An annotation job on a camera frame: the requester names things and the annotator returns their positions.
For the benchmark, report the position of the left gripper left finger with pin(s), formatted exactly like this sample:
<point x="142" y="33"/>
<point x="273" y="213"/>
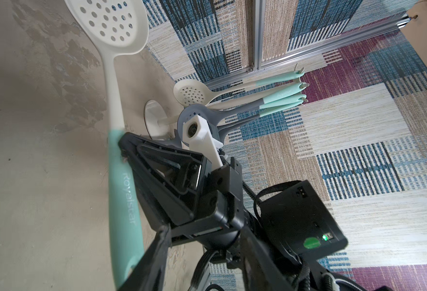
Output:
<point x="148" y="275"/>

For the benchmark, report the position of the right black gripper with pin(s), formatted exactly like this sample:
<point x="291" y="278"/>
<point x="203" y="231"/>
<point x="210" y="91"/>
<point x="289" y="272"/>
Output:
<point x="181" y="189"/>

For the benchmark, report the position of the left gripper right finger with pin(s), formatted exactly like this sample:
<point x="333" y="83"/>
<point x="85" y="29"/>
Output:
<point x="259" y="272"/>

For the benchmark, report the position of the grey skimmer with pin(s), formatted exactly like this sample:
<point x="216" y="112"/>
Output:
<point x="224" y="130"/>
<point x="260" y="104"/>
<point x="203" y="111"/>

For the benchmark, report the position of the white skimmer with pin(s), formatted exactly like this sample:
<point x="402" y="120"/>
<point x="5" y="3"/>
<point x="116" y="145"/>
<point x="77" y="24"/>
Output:
<point x="188" y="91"/>
<point x="117" y="28"/>

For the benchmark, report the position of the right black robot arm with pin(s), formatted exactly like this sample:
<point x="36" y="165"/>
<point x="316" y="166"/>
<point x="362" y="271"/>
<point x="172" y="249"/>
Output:
<point x="276" y="237"/>

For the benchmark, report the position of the white utensil rack stand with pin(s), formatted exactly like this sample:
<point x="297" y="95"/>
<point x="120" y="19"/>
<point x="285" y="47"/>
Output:
<point x="158" y="123"/>

